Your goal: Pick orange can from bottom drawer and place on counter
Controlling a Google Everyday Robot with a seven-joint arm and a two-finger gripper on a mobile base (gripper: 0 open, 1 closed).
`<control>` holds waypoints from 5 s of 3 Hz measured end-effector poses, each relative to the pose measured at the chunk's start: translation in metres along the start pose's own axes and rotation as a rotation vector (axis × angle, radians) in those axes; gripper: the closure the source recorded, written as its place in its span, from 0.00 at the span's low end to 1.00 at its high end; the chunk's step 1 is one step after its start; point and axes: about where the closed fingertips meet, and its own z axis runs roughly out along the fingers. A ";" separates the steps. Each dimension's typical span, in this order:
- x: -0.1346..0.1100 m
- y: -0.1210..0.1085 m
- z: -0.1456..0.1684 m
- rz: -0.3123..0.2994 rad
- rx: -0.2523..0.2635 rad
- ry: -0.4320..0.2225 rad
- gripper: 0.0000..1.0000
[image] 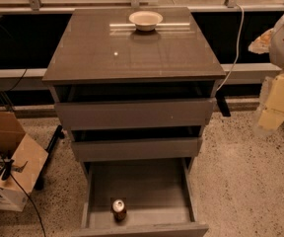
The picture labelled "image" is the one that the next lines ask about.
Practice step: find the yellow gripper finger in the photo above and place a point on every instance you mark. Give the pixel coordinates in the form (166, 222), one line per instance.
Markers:
(262, 43)
(269, 115)

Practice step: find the orange soda can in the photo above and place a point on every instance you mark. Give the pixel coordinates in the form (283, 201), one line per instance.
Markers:
(119, 209)

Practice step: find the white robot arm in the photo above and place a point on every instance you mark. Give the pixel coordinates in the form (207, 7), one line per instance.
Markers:
(276, 49)

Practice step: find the top grey drawer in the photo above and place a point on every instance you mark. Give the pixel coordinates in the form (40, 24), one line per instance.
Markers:
(113, 106)

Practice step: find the grey drawer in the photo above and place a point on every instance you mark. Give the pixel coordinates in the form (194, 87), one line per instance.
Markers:
(137, 143)
(157, 196)
(113, 106)

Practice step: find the grey drawer cabinet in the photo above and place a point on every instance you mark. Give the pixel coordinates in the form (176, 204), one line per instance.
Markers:
(103, 47)

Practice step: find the bottom grey drawer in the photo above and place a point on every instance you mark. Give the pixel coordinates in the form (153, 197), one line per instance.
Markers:
(157, 196)

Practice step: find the middle grey drawer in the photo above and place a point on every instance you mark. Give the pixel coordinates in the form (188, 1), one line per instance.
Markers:
(137, 143)

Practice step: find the white paper bowl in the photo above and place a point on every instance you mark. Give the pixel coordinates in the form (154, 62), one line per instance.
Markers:
(145, 21)

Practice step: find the black stand leg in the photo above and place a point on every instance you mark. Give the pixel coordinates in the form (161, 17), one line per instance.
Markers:
(58, 134)

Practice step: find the open cardboard box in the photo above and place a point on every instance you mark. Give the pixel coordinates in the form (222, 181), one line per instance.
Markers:
(21, 160)

